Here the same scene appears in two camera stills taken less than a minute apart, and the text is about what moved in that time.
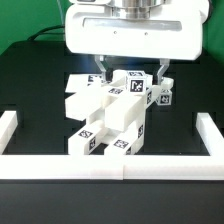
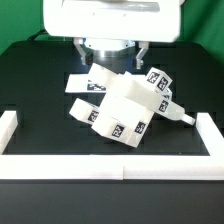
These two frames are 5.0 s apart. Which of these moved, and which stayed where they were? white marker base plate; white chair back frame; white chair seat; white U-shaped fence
Moved: white chair seat; white chair back frame
Stayed: white marker base plate; white U-shaped fence
